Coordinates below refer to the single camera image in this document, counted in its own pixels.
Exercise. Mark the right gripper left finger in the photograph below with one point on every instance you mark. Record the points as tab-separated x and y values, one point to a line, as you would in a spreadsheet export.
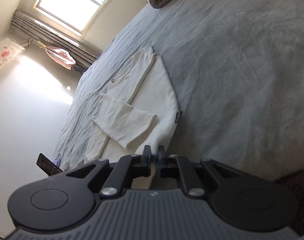
125	171

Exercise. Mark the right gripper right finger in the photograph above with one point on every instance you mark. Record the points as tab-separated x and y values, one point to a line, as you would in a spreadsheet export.
182	170

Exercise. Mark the white Winnie the Pooh sweatshirt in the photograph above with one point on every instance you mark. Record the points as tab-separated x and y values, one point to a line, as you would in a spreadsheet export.
137	108

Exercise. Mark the pink hanging garment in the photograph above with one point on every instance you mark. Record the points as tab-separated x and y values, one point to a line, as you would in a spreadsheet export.
60	56

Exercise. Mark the grey bed sheet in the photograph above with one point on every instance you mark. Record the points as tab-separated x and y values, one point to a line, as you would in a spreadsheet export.
237	68

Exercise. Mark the window with white frame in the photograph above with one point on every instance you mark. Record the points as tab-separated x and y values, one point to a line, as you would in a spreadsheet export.
76	16

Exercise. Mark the white wall calendar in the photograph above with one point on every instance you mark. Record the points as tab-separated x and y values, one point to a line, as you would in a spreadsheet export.
9	50

